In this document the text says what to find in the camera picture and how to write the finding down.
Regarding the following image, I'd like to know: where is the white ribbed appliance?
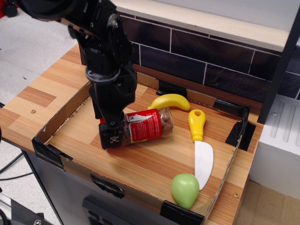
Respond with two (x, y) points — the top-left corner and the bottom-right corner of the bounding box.
(249, 95), (300, 199)

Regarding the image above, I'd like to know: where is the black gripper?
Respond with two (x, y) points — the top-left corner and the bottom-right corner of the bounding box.
(88, 67), (138, 150)

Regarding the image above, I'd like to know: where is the black floor cable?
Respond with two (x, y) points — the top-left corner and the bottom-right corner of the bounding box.
(0, 150), (33, 181)

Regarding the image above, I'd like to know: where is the red-lidded spice bottle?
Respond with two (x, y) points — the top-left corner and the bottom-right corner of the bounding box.
(99, 106), (174, 150)

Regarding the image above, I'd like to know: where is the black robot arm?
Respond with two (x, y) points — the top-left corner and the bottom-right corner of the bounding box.
(17, 0), (137, 149)

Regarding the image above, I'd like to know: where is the yellow-handled white toy knife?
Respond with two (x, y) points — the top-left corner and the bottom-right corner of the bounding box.
(188, 109), (214, 190)

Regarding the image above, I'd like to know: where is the green toy pear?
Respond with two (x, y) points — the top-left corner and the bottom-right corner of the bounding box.
(171, 173), (199, 209)

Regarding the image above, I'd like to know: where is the black shelf post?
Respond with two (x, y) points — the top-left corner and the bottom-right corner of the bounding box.
(257, 9), (300, 124)

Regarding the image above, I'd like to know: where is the black control panel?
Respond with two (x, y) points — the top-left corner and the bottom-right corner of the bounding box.
(82, 198), (117, 225)

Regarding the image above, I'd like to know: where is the cardboard fence with black tape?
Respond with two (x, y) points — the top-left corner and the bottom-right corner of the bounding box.
(31, 66), (262, 225)

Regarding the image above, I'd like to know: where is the black bracket with bolt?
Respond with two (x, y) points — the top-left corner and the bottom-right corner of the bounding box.
(0, 198), (51, 225)

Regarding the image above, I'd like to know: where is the yellow toy banana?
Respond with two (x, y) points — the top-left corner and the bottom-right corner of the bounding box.
(148, 94), (191, 111)

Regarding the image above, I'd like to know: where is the dark brick backsplash panel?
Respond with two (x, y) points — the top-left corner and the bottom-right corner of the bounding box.
(120, 10), (289, 102)

